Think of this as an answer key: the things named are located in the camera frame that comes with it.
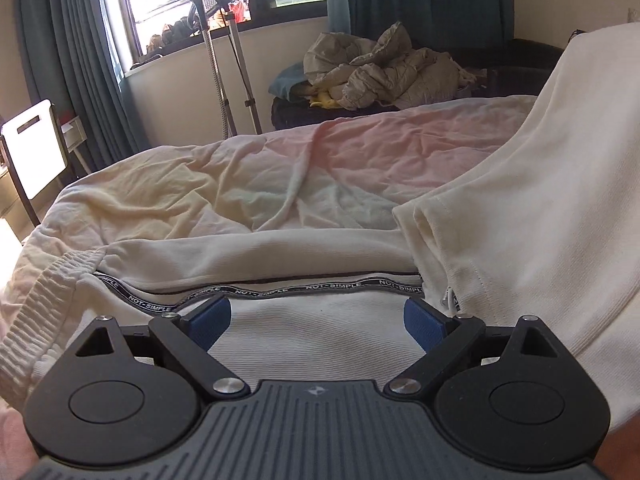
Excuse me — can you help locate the metal garment steamer stand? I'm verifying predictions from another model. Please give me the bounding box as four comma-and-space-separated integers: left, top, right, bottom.
176, 0, 264, 139

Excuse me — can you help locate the beige crumpled quilted jacket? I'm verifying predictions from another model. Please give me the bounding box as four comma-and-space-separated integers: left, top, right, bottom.
303, 22, 477, 110

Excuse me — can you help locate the pastel rainbow bed blanket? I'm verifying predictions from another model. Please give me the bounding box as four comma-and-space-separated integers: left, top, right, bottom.
1, 96, 534, 479

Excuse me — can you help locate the black sofa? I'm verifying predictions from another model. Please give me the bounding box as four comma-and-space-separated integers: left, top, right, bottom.
270, 39, 563, 130

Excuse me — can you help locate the cream white zip sweatshirt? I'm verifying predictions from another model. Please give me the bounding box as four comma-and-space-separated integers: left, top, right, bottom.
0, 22, 640, 430

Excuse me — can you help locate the yellow cloth on sofa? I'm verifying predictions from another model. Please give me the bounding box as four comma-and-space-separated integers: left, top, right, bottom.
309, 90, 342, 110

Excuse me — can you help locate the teal curtain left of window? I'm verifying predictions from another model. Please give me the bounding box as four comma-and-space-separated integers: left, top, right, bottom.
13, 0, 151, 169

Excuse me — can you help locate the dark chair with white back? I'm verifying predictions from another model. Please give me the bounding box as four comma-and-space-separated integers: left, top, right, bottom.
1, 99, 92, 226

